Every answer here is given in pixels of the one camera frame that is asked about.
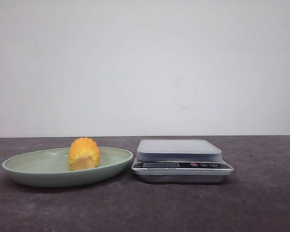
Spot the yellow corn cob piece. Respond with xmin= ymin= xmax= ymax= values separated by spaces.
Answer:
xmin=68 ymin=137 xmax=100 ymax=171

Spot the silver digital kitchen scale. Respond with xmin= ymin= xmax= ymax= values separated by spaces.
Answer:
xmin=131 ymin=139 xmax=234 ymax=183

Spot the green shallow plate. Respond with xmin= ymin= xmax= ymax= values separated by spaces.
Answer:
xmin=2 ymin=147 xmax=133 ymax=188

